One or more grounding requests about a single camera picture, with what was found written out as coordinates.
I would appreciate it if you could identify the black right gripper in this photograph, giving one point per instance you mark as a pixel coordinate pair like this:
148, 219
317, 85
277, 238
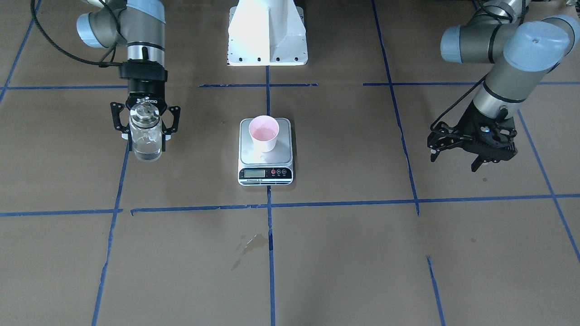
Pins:
141, 88

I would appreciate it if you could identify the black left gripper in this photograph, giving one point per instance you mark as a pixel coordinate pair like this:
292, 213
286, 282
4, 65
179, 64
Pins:
466, 127

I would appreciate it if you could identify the glass sauce bottle steel cap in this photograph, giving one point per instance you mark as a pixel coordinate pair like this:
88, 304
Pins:
146, 131

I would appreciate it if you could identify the pink cup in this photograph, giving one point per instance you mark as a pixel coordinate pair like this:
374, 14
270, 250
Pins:
263, 131

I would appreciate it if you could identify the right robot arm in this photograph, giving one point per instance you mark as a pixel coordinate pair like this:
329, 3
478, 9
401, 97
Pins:
139, 26

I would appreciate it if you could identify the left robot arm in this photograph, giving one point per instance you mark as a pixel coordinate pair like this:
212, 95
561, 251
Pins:
522, 53

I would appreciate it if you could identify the digital kitchen scale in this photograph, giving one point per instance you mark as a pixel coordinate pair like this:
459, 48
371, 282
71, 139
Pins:
258, 168

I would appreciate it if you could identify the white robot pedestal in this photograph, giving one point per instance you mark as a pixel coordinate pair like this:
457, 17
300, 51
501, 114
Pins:
267, 33

